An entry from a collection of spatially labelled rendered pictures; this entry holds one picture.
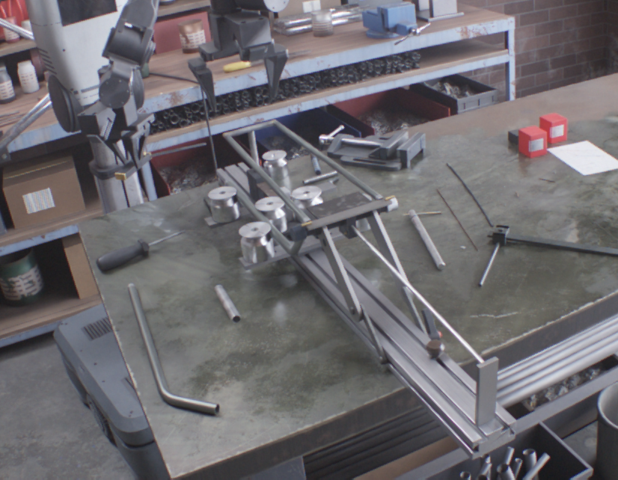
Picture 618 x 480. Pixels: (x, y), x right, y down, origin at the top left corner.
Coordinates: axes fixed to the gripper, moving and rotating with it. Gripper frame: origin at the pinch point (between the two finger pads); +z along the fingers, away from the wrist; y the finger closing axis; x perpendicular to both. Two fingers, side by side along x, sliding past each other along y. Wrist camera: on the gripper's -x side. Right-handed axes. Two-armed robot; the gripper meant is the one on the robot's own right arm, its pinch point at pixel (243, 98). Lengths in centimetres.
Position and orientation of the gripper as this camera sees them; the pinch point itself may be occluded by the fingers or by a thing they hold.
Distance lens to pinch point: 112.5
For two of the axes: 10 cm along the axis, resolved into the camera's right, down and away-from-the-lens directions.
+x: -3.9, -4.2, 8.2
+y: 9.2, -2.8, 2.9
